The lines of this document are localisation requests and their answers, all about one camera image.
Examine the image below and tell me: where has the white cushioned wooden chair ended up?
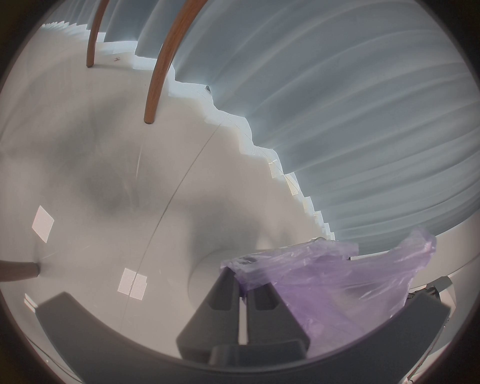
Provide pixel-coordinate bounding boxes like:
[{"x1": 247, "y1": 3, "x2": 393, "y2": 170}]
[{"x1": 0, "y1": 0, "x2": 209, "y2": 283}]

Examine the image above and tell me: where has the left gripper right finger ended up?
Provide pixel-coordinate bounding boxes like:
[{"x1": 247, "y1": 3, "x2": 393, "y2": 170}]
[{"x1": 245, "y1": 282, "x2": 312, "y2": 356}]

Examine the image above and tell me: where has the white curtain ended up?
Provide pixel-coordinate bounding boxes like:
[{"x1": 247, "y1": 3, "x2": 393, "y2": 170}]
[{"x1": 69, "y1": 0, "x2": 480, "y2": 254}]

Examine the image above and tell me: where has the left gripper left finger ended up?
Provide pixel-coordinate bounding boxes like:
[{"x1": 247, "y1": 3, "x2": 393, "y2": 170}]
[{"x1": 176, "y1": 267, "x2": 241, "y2": 364}]

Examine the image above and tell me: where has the purple plastic bag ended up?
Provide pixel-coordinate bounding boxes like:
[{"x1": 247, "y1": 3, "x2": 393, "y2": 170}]
[{"x1": 219, "y1": 227, "x2": 438, "y2": 353}]

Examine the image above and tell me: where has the white trash bin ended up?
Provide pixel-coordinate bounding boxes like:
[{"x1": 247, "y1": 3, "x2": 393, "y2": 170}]
[{"x1": 187, "y1": 245, "x2": 271, "y2": 323}]

